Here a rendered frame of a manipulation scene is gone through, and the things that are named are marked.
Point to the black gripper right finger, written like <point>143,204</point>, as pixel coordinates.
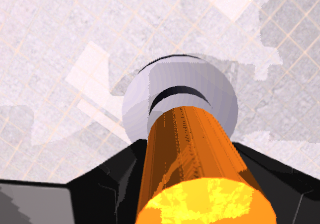
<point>293,195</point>

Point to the silver round pedestal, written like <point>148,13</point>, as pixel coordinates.
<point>173,81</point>

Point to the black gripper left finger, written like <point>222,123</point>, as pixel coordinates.
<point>107,194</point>

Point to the orange knob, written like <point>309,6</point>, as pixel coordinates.
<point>193,174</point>

